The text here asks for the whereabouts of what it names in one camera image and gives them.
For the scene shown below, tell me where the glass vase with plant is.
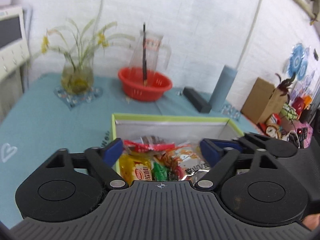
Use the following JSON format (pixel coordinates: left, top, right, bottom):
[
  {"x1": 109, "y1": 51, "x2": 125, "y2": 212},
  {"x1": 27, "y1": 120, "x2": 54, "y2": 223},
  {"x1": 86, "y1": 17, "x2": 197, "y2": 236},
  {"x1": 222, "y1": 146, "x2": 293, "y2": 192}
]
[{"x1": 30, "y1": 17, "x2": 125, "y2": 95}]

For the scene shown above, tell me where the brown cardboard box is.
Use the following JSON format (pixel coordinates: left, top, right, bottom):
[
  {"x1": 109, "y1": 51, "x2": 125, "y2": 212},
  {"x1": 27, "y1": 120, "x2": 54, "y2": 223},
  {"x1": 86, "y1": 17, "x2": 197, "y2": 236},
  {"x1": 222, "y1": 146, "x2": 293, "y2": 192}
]
[{"x1": 241, "y1": 77, "x2": 290, "y2": 125}]

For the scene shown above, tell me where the green candy packet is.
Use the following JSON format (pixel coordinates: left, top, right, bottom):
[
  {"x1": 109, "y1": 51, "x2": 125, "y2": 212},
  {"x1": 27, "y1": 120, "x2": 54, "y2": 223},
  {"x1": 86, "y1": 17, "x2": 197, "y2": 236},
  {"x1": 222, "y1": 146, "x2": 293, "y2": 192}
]
[{"x1": 151, "y1": 161, "x2": 170, "y2": 182}]

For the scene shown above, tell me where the large blue paper fan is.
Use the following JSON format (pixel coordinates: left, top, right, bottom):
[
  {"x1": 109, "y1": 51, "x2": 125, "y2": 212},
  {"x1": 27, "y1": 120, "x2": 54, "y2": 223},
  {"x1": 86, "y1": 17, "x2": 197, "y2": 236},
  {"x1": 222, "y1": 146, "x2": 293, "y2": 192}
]
[{"x1": 285, "y1": 43, "x2": 310, "y2": 80}]

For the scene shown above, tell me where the green cardboard box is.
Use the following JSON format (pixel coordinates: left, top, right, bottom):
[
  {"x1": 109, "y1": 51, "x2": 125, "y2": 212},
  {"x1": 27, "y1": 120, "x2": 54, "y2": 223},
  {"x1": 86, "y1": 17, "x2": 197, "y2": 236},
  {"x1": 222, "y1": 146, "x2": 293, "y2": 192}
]
[{"x1": 110, "y1": 113, "x2": 245, "y2": 180}]

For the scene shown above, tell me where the glass pitcher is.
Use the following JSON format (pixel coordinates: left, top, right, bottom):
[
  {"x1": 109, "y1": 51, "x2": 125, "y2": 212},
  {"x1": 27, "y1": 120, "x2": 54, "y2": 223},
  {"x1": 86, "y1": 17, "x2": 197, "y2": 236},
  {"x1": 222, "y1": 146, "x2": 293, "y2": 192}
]
[{"x1": 130, "y1": 30, "x2": 173, "y2": 80}]

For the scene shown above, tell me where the red snack packet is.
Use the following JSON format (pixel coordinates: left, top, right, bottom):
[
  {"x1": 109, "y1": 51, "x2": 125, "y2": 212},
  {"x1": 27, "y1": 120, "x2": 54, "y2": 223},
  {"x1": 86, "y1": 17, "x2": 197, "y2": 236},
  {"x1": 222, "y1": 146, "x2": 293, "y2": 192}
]
[{"x1": 124, "y1": 140, "x2": 175, "y2": 153}]

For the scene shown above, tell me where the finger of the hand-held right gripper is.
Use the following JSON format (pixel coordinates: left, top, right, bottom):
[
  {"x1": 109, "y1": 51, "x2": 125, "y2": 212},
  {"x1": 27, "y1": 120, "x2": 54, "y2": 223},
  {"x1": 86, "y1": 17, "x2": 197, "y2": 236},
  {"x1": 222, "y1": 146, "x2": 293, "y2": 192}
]
[{"x1": 209, "y1": 133, "x2": 270, "y2": 154}]

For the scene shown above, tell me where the yellow clear bread packet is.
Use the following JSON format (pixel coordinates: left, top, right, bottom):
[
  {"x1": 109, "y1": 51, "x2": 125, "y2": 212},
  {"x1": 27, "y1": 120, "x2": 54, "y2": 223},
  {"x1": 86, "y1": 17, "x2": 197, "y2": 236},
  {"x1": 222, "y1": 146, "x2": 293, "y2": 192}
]
[{"x1": 119, "y1": 154, "x2": 153, "y2": 184}]

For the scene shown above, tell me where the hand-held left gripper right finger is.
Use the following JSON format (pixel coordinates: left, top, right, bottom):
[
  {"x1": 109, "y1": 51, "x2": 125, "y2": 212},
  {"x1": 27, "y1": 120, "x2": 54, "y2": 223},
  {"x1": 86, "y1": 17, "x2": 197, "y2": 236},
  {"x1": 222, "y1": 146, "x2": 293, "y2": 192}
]
[{"x1": 195, "y1": 138, "x2": 284, "y2": 190}]

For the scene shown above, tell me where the black rectangular box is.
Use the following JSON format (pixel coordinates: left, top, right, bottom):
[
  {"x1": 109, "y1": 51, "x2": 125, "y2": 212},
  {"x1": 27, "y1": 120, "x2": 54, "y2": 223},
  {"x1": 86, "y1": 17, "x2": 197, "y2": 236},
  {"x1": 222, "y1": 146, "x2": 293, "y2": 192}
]
[{"x1": 183, "y1": 87, "x2": 212, "y2": 113}]

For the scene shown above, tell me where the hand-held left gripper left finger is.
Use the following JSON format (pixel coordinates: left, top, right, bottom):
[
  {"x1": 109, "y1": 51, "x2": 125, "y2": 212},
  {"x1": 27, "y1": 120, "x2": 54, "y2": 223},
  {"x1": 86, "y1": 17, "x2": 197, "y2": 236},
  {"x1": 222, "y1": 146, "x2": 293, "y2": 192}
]
[{"x1": 44, "y1": 138, "x2": 129, "y2": 189}]

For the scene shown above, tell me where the red white figurine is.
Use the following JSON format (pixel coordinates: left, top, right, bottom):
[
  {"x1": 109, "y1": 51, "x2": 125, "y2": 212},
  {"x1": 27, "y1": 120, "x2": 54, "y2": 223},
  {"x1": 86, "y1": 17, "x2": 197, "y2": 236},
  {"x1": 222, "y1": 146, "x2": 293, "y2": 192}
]
[{"x1": 260, "y1": 115, "x2": 283, "y2": 138}]

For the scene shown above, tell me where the white power strip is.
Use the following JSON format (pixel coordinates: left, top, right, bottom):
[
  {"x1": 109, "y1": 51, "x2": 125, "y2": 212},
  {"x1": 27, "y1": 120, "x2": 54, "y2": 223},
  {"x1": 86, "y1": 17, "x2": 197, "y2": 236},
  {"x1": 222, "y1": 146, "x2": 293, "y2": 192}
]
[{"x1": 285, "y1": 130, "x2": 300, "y2": 148}]

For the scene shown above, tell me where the dark dried plant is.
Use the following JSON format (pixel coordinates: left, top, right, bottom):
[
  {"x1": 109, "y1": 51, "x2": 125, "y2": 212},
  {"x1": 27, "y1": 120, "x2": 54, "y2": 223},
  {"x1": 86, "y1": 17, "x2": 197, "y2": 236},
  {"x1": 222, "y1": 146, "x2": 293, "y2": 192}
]
[{"x1": 275, "y1": 73, "x2": 297, "y2": 97}]

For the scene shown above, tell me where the white appliance with screen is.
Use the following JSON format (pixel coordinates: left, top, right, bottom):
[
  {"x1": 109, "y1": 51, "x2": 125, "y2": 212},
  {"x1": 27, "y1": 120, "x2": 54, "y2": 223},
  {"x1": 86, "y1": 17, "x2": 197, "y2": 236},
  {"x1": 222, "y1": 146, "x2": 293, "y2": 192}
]
[{"x1": 0, "y1": 5, "x2": 32, "y2": 93}]

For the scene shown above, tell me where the clear packet of dark dates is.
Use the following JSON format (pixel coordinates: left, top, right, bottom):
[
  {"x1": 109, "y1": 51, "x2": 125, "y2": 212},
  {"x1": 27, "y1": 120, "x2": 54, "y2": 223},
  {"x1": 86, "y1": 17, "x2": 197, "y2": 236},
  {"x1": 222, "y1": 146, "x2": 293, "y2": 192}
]
[{"x1": 140, "y1": 135, "x2": 165, "y2": 144}]

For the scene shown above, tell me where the grey-blue bottle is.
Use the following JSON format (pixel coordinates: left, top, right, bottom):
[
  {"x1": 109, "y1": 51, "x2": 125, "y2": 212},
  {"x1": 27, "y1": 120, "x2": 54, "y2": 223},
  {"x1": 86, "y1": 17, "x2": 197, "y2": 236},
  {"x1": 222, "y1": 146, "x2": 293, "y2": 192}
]
[{"x1": 209, "y1": 64, "x2": 238, "y2": 113}]

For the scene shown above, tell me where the green patterned bag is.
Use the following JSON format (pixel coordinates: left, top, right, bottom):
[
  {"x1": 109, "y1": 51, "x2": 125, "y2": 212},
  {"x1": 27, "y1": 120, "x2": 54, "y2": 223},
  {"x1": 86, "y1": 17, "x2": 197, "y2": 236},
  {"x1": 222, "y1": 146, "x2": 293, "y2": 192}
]
[{"x1": 280, "y1": 104, "x2": 300, "y2": 123}]

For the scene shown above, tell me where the red plastic basket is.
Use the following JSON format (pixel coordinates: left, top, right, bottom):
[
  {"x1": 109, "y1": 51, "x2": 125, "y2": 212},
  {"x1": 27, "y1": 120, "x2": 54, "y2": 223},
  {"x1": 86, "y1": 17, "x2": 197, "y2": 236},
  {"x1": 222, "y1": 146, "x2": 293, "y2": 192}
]
[{"x1": 117, "y1": 67, "x2": 173, "y2": 102}]

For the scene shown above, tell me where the red container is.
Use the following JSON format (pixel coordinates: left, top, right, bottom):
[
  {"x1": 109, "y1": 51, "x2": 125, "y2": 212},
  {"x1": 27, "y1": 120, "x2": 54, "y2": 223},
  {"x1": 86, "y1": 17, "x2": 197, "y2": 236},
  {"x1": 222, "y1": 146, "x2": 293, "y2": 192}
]
[{"x1": 291, "y1": 96, "x2": 304, "y2": 110}]

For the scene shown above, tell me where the dark stick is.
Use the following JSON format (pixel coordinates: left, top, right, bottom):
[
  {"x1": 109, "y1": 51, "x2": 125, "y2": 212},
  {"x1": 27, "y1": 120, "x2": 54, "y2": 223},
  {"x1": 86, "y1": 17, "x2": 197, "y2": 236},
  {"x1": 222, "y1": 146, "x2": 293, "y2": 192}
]
[{"x1": 142, "y1": 22, "x2": 148, "y2": 87}]

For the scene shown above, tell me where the patterned coaster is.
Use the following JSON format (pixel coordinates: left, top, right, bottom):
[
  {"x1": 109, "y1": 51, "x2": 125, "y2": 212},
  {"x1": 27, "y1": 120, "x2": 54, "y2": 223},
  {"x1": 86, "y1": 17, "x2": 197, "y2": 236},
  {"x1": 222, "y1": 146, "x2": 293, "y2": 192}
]
[{"x1": 54, "y1": 86, "x2": 103, "y2": 109}]

